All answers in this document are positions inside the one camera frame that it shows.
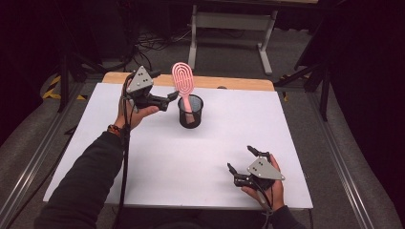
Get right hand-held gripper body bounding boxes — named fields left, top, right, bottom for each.
left=233, top=156, right=286, bottom=193

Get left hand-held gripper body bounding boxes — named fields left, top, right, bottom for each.
left=125, top=65, right=170, bottom=113

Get pink hairbrush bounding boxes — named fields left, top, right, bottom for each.
left=171, top=61, right=197, bottom=125

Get black mesh pen holder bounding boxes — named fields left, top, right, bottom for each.
left=177, top=94, right=204, bottom=130

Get person's right hand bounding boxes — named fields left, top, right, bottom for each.
left=240, top=154, right=286, bottom=212

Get person's left hand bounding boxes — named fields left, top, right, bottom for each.
left=114, top=86, right=160, bottom=132

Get white table cover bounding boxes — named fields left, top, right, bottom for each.
left=42, top=82, right=314, bottom=211

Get wooden table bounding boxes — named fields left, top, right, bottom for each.
left=101, top=71, right=276, bottom=93

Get orange and black wristband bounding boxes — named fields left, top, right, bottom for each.
left=106, top=124, right=122, bottom=137

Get black metal stand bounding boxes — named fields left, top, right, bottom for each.
left=274, top=59, right=331, bottom=122
left=56, top=44, right=108, bottom=115

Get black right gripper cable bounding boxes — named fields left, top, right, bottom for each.
left=253, top=181, right=275, bottom=229

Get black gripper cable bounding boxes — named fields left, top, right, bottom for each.
left=110, top=72, right=134, bottom=229
left=253, top=181, right=275, bottom=229

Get black floor cables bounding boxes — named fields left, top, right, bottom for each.
left=132, top=27, right=193, bottom=70

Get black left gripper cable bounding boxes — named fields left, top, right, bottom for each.
left=110, top=72, right=134, bottom=229

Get aluminium floor rail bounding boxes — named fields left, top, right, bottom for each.
left=0, top=81, right=84, bottom=225
left=306, top=91, right=375, bottom=229

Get grey metal table frame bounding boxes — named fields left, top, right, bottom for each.
left=187, top=4, right=279, bottom=76

